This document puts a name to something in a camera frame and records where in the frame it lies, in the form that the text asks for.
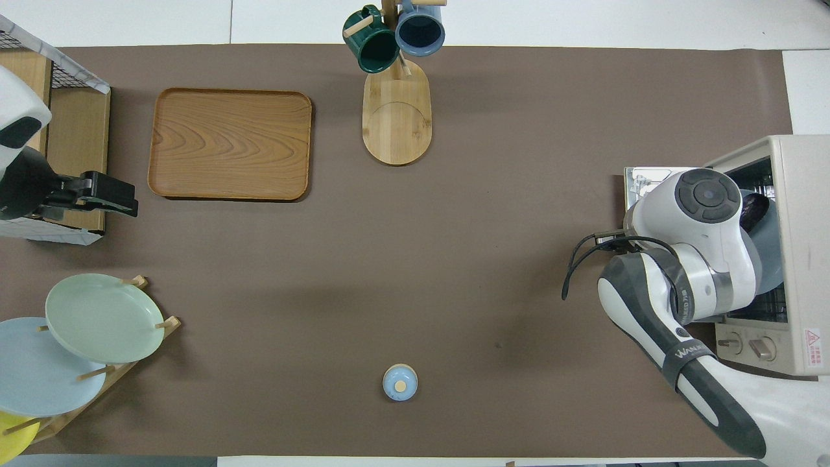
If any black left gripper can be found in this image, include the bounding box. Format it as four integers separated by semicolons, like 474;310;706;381
58;171;139;218

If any dark purple eggplant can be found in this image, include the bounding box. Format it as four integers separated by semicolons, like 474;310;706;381
739;193;771;234

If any white toaster oven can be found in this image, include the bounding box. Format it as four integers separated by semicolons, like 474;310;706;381
624;134;830;377

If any wooden step shelf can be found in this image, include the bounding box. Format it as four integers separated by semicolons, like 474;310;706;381
0;51;112;233

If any pale green plate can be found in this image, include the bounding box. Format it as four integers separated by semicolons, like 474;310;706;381
45;273;165;365

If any wooden serving tray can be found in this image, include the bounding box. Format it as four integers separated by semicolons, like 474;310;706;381
148;88;313;202

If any wooden plate rack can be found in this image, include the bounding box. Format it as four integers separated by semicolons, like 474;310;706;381
0;275;182;445

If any light blue racked plate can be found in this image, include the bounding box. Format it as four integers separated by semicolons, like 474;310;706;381
0;317;108;418

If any brown table mat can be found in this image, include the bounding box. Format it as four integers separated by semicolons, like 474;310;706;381
0;44;821;458

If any yellow plate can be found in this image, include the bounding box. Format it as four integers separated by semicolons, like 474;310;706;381
0;410;41;466

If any wooden mug tree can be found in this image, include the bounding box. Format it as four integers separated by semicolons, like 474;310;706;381
342;0;448;166

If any dark green mug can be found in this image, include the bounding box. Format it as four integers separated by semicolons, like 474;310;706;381
342;5;401;74

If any small blue lid wooden knob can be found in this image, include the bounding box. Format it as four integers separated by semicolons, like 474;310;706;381
382;363;419;401

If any blue mug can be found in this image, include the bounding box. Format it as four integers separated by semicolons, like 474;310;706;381
394;0;446;57

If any wire mesh wooden shelf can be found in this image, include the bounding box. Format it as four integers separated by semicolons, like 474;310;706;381
0;14;111;246

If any black wire basket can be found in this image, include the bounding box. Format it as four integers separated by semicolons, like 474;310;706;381
0;29;73;90

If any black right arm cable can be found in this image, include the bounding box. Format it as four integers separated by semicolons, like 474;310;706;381
562;230;678;300

